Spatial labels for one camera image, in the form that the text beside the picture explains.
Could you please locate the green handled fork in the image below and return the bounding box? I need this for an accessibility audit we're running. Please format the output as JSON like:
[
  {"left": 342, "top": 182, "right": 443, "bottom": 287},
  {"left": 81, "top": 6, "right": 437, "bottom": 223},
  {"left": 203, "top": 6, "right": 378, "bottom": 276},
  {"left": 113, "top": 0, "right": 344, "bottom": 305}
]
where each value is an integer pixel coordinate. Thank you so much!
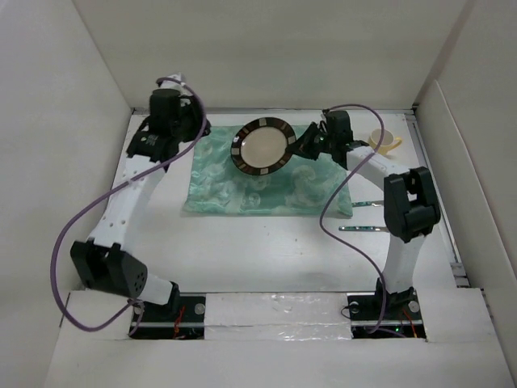
[{"left": 338, "top": 226, "right": 389, "bottom": 233}]

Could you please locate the yellow ceramic mug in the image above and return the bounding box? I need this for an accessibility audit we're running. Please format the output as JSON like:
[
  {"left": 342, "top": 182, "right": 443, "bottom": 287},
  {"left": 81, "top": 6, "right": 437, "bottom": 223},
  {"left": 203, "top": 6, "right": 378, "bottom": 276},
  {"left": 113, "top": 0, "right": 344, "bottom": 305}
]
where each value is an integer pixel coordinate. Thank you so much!
[{"left": 368, "top": 129, "right": 402, "bottom": 156}]

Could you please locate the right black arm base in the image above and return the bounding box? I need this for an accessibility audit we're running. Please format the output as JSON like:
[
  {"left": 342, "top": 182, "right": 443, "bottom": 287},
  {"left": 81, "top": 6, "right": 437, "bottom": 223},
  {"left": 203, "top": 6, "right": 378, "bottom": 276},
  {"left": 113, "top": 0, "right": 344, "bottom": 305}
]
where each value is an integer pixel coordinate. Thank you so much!
[{"left": 341, "top": 281, "right": 427, "bottom": 340}]

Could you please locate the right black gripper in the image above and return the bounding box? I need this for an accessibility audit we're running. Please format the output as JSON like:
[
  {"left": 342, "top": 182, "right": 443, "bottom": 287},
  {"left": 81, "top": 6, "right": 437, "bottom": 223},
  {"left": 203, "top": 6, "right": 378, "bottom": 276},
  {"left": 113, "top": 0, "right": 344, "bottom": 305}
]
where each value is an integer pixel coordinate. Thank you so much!
[{"left": 284, "top": 121, "right": 335, "bottom": 160}]

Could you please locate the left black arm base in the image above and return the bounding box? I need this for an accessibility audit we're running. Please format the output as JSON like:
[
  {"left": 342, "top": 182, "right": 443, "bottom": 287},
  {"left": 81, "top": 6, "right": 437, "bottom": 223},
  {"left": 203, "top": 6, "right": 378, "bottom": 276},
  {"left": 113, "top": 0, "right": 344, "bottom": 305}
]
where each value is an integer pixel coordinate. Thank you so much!
[{"left": 128, "top": 283, "right": 207, "bottom": 340}]

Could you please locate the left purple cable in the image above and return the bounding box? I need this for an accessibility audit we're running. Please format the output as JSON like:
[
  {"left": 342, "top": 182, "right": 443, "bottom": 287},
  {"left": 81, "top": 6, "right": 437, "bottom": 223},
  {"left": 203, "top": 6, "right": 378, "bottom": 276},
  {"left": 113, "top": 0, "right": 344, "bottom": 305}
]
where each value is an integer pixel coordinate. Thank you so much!
[{"left": 49, "top": 75, "right": 208, "bottom": 336}]

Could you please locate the dark rimmed beige plate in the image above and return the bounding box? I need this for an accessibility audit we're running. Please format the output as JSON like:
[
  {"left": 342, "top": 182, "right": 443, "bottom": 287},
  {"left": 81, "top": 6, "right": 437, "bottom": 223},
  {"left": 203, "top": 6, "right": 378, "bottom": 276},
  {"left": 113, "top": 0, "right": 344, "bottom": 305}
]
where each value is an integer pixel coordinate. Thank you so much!
[{"left": 230, "top": 117, "right": 296, "bottom": 176}]

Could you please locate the green patterned cloth napkin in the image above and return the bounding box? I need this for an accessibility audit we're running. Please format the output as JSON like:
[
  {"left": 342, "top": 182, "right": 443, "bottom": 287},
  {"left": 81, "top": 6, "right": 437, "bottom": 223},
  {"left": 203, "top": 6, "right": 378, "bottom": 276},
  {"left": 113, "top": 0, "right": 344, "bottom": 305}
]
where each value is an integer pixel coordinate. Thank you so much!
[{"left": 183, "top": 126, "right": 347, "bottom": 217}]

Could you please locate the green handled knife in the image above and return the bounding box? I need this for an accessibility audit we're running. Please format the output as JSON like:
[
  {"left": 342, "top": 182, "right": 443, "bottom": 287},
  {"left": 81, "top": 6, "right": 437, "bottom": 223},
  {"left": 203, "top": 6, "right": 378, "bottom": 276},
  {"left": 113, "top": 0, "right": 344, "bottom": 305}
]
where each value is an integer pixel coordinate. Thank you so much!
[{"left": 352, "top": 200, "right": 384, "bottom": 208}]

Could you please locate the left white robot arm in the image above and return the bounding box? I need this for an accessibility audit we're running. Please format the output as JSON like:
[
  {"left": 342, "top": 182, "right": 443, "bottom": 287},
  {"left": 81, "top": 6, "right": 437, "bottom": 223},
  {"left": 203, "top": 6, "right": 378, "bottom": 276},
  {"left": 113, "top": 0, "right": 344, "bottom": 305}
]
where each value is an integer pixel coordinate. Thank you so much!
[{"left": 70, "top": 88, "right": 209, "bottom": 321}]

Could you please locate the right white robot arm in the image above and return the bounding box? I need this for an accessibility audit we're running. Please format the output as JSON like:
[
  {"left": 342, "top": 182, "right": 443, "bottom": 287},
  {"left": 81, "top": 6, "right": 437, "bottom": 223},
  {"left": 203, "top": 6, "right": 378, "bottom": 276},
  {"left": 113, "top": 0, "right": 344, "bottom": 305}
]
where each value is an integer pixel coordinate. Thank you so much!
[{"left": 286, "top": 109, "right": 441, "bottom": 318}]

